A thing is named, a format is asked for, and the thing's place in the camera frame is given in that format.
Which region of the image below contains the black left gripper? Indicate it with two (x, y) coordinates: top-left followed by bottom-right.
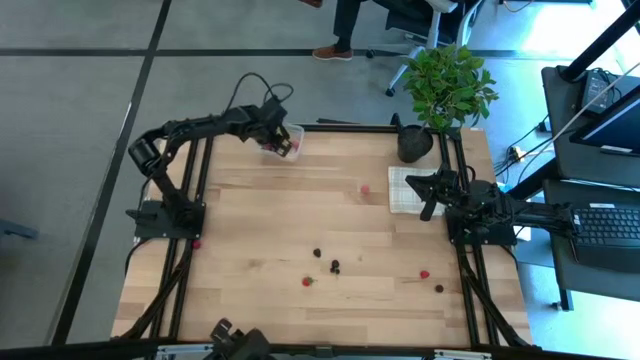
(247, 112), (296, 159)

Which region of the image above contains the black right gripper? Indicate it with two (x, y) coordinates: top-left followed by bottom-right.
(404, 169), (461, 222)

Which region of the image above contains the clear plastic tupperware container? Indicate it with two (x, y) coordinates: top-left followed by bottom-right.
(252, 123), (306, 163)

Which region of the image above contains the white checked cloth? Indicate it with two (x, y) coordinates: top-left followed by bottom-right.
(387, 165), (446, 217)

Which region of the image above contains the black plant pot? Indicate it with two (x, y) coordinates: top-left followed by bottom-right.
(397, 123), (435, 165)

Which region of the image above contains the green leafy plant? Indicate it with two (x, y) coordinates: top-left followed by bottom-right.
(402, 43), (500, 134)

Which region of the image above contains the person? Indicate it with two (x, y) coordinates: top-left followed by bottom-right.
(298, 0), (381, 62)

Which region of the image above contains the black desk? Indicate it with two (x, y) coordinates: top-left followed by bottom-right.
(542, 178), (640, 312)
(541, 64), (640, 189)

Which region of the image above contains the white office chair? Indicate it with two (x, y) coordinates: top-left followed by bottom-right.
(364, 0), (484, 98)

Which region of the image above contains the black keyboard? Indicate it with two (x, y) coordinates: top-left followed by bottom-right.
(569, 202), (640, 274)

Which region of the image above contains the black power adapter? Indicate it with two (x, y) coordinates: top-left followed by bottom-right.
(579, 69), (619, 114)

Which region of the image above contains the black monitor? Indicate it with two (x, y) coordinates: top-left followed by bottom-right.
(569, 84), (640, 159)

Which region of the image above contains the black machine part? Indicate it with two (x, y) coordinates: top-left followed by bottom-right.
(208, 317), (274, 360)

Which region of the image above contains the grey metal foot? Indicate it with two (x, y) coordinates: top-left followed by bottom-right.
(0, 218), (40, 241)

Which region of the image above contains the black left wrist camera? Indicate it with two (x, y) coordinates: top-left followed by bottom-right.
(262, 97), (289, 121)

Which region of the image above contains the black aluminium table frame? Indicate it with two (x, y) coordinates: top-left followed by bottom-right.
(112, 113), (544, 360)

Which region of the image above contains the black stand post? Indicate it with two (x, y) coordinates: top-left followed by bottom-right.
(558, 0), (640, 84)

